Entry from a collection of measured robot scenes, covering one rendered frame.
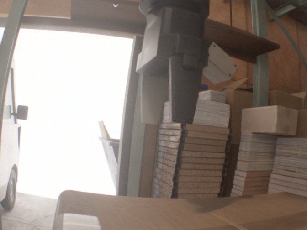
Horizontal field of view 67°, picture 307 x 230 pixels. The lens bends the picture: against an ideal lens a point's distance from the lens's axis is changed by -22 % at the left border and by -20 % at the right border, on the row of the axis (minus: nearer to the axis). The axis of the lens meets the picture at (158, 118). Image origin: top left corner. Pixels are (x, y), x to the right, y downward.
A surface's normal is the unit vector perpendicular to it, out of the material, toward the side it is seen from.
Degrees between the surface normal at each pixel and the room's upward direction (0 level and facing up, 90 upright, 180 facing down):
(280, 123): 90
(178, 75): 90
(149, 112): 90
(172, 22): 90
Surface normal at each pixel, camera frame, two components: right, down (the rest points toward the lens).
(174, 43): -0.47, -0.10
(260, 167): 0.29, -0.02
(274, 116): -0.96, -0.12
